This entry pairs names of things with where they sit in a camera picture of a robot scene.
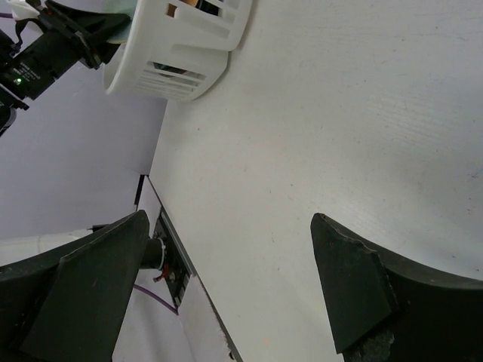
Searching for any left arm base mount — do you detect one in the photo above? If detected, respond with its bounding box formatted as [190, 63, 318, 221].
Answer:
[134, 175, 195, 309]

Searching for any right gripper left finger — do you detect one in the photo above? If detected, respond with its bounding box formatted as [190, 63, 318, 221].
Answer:
[1, 211, 149, 361]

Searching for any light green rectangular plate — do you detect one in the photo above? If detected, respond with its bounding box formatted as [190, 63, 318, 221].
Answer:
[103, 0, 139, 42]

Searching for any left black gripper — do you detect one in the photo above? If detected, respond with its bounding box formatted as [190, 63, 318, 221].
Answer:
[1, 1, 131, 102]

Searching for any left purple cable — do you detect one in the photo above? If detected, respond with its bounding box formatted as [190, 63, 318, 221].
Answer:
[134, 284, 179, 316]

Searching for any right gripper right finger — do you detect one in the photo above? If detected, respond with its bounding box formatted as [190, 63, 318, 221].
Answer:
[310, 213, 482, 361]

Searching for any orange woven round plate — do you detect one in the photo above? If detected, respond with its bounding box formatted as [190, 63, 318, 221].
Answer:
[167, 0, 199, 17]

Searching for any white plastic dish bin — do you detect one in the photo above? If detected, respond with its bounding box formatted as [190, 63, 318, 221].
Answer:
[103, 0, 252, 101]

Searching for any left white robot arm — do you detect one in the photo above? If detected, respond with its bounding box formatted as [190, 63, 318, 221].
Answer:
[1, 64, 166, 264]

